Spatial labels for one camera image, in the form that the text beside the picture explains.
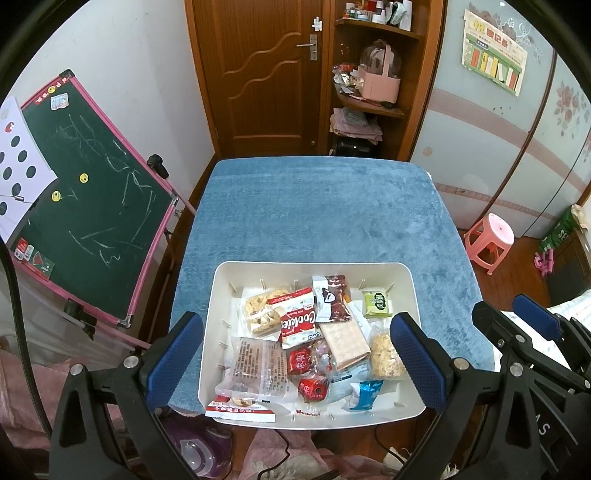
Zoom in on black easel bracket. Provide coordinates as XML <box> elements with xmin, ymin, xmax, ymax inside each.
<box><xmin>62</xmin><ymin>298</ymin><xmax>98</xmax><ymax>340</ymax></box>

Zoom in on pile of colourful wrappers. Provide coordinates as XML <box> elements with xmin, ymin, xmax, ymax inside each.
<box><xmin>332</xmin><ymin>64</ymin><xmax>363</xmax><ymax>97</ymax></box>

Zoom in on colourful wall chart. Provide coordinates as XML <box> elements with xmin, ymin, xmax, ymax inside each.
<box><xmin>461</xmin><ymin>8</ymin><xmax>528</xmax><ymax>97</ymax></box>

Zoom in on grey floral sliding wardrobe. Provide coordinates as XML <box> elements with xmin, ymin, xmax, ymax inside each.
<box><xmin>409</xmin><ymin>0</ymin><xmax>591</xmax><ymax>241</ymax></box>

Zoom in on purple iron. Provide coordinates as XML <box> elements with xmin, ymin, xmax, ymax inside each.
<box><xmin>161</xmin><ymin>415</ymin><xmax>234</xmax><ymax>478</ymax></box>

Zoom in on small blue foil packet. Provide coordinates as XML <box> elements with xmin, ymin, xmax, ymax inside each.
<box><xmin>346</xmin><ymin>378</ymin><xmax>385</xmax><ymax>411</ymax></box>

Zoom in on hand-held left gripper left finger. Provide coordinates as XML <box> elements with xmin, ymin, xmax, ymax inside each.
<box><xmin>48</xmin><ymin>311</ymin><xmax>205</xmax><ymax>480</ymax></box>

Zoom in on light blue packet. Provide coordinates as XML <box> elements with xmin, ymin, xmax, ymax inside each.
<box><xmin>330</xmin><ymin>360</ymin><xmax>372</xmax><ymax>386</ymax></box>

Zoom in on green small packet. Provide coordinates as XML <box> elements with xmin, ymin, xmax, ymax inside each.
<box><xmin>361</xmin><ymin>287</ymin><xmax>394</xmax><ymax>319</ymax></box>

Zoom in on blue plush table cover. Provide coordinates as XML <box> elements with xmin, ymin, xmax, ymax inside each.
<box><xmin>168</xmin><ymin>157</ymin><xmax>483</xmax><ymax>411</ymax></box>

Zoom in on metal door handle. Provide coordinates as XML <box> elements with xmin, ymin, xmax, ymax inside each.
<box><xmin>296</xmin><ymin>33</ymin><xmax>320</xmax><ymax>62</ymax></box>

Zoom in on white paper black dots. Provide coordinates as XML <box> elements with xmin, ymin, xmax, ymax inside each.
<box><xmin>0</xmin><ymin>96</ymin><xmax>58</xmax><ymax>241</ymax></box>

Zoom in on clear yellow cracker packet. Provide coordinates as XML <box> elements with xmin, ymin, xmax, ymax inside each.
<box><xmin>242</xmin><ymin>287</ymin><xmax>291</xmax><ymax>337</ymax></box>

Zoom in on wooden corner shelf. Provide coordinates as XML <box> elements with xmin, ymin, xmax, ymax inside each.
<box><xmin>323</xmin><ymin>0</ymin><xmax>446</xmax><ymax>162</ymax></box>

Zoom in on pale fuzzy cloth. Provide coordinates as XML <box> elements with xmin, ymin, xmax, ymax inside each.
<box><xmin>242</xmin><ymin>429</ymin><xmax>407</xmax><ymax>480</ymax></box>

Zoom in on folded pink cloth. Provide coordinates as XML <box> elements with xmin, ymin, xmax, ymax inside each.
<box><xmin>329</xmin><ymin>107</ymin><xmax>384</xmax><ymax>143</ymax></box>

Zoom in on red white biscuit packet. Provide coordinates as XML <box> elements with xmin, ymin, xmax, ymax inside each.
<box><xmin>267</xmin><ymin>287</ymin><xmax>320</xmax><ymax>349</ymax></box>

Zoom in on beige cracker packet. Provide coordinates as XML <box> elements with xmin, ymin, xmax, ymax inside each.
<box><xmin>318</xmin><ymin>318</ymin><xmax>371</xmax><ymax>370</ymax></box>

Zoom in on pink handled basket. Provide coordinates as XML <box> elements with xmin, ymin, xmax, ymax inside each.
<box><xmin>358</xmin><ymin>39</ymin><xmax>402</xmax><ymax>103</ymax></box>

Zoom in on group of small bottles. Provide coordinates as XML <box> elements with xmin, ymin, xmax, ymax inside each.
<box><xmin>344</xmin><ymin>0</ymin><xmax>414</xmax><ymax>32</ymax></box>

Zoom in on brown white small packet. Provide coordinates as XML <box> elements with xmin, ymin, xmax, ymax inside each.
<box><xmin>311</xmin><ymin>274</ymin><xmax>354</xmax><ymax>323</ymax></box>

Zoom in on thin black cord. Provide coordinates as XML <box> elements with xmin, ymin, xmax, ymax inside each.
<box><xmin>265</xmin><ymin>429</ymin><xmax>293</xmax><ymax>476</ymax></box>

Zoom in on red white pastry packet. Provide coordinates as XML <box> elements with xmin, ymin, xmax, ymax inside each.
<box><xmin>204</xmin><ymin>394</ymin><xmax>276</xmax><ymax>424</ymax></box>

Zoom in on wooden door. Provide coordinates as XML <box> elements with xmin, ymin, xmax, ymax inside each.
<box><xmin>185</xmin><ymin>0</ymin><xmax>335</xmax><ymax>160</ymax></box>

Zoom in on green red picture card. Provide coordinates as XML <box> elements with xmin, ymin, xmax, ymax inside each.
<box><xmin>11</xmin><ymin>237</ymin><xmax>55</xmax><ymax>282</ymax></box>

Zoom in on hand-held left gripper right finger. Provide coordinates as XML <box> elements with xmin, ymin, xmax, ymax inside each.
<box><xmin>389</xmin><ymin>312</ymin><xmax>541</xmax><ymax>480</ymax></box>

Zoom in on green chalkboard pink frame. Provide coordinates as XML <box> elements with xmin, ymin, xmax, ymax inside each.
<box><xmin>0</xmin><ymin>69</ymin><xmax>197</xmax><ymax>352</ymax></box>

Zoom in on dark wooden cabinet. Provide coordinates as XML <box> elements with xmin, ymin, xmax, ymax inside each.
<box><xmin>547</xmin><ymin>226</ymin><xmax>591</xmax><ymax>305</ymax></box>

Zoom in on red label nut bag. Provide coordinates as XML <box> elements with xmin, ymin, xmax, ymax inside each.
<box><xmin>295</xmin><ymin>373</ymin><xmax>332</xmax><ymax>416</ymax></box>

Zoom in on pink toy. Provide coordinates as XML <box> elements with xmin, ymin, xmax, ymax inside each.
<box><xmin>534</xmin><ymin>249</ymin><xmax>557</xmax><ymax>277</ymax></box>

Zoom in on clear packet dark filling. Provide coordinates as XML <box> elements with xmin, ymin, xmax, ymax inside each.
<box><xmin>216</xmin><ymin>336</ymin><xmax>297</xmax><ymax>403</ymax></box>

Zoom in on clear candy packet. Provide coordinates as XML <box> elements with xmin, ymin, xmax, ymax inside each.
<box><xmin>286</xmin><ymin>339</ymin><xmax>334</xmax><ymax>377</ymax></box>

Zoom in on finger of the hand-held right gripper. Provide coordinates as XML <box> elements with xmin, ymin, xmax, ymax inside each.
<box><xmin>512</xmin><ymin>292</ymin><xmax>563</xmax><ymax>342</ymax></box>
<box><xmin>471</xmin><ymin>300</ymin><xmax>528</xmax><ymax>366</ymax></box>

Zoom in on puffed rice cake packet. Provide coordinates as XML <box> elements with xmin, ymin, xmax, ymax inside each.
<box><xmin>369</xmin><ymin>330</ymin><xmax>409</xmax><ymax>381</ymax></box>

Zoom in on pink plastic stool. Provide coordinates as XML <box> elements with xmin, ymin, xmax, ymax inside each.
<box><xmin>463</xmin><ymin>212</ymin><xmax>515</xmax><ymax>277</ymax></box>

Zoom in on white plastic tray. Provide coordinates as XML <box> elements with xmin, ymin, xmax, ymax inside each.
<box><xmin>198</xmin><ymin>261</ymin><xmax>428</xmax><ymax>430</ymax></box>

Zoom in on black box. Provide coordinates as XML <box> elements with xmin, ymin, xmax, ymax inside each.
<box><xmin>330</xmin><ymin>136</ymin><xmax>380</xmax><ymax>160</ymax></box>

